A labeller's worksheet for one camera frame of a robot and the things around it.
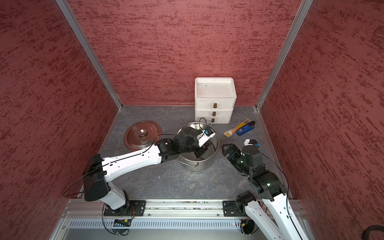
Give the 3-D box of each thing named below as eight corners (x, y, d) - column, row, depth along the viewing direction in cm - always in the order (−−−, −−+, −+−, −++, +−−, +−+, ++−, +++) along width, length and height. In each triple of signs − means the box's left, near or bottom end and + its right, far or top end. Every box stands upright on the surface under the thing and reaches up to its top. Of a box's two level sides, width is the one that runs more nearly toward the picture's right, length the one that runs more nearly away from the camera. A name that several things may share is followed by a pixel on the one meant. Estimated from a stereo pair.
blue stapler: (239, 137, 105) (240, 134, 102) (235, 132, 107) (236, 130, 104) (256, 126, 111) (257, 124, 108) (251, 122, 113) (253, 120, 110)
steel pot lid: (121, 150, 97) (119, 147, 95) (131, 123, 112) (130, 120, 109) (158, 150, 97) (157, 147, 95) (163, 123, 112) (162, 120, 109)
